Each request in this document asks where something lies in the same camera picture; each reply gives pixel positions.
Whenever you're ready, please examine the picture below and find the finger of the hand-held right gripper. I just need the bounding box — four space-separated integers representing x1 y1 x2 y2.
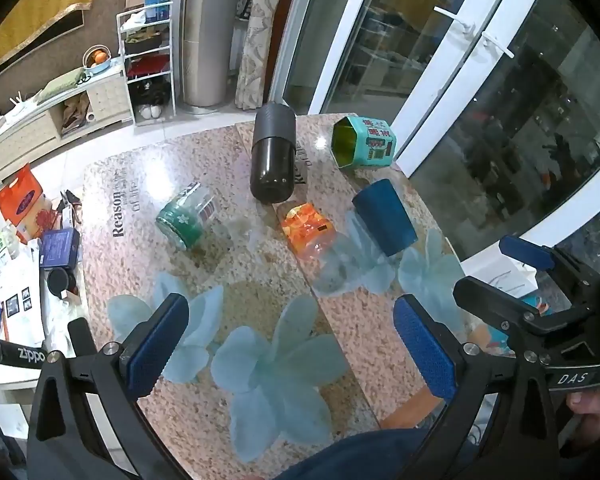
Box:
452 276 543 346
498 236 561 272

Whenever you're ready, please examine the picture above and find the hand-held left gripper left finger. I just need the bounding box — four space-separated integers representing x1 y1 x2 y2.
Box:
27 292 191 480

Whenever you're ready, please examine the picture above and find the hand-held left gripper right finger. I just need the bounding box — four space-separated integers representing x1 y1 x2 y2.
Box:
393 294 563 463

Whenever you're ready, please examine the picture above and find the dark blue cup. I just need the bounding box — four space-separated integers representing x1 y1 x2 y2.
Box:
351 178 418 258

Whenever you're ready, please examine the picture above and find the orange printed clear cup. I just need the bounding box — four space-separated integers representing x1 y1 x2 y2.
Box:
278 202 352 295

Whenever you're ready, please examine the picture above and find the black cylindrical cup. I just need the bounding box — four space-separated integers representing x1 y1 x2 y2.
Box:
249 102 298 204

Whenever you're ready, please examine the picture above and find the person's right hand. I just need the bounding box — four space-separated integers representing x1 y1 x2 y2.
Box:
561 379 600 457

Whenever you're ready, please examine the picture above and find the person's blue trouser leg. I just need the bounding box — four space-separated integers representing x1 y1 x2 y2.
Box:
260 429 433 480

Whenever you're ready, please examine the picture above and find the dark blue square box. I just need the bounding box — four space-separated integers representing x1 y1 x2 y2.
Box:
38 228 80 270

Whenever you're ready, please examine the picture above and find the black tube with white print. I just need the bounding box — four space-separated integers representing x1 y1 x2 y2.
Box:
0 338 48 372

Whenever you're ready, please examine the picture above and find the teal hexagonal tin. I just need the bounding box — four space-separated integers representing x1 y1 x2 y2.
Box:
331 115 398 169

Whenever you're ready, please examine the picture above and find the orange paper bag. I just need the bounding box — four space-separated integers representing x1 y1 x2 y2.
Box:
0 163 46 246

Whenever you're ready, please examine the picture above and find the white low cabinet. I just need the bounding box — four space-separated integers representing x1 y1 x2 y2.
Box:
0 57 135 193

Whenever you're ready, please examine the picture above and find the white shoe rack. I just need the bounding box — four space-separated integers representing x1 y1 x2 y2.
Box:
116 1 177 127

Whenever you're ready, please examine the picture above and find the green cushion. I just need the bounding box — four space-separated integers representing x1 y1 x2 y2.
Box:
34 66 92 103

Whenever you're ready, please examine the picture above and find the bowl of oranges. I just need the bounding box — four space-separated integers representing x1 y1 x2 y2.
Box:
83 45 114 74

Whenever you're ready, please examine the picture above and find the tall grey air conditioner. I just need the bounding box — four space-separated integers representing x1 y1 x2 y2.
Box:
181 0 247 115

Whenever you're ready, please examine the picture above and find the beige patterned curtain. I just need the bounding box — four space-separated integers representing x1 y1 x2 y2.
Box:
235 0 306 111

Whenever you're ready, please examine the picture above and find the blue and white box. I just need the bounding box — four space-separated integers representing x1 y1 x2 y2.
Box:
144 0 173 23

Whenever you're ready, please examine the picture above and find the yellow hanging cloth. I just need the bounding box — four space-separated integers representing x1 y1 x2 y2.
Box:
0 0 95 78

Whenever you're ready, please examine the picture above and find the white window handle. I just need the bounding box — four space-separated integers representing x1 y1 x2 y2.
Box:
433 6 476 32
481 31 515 59

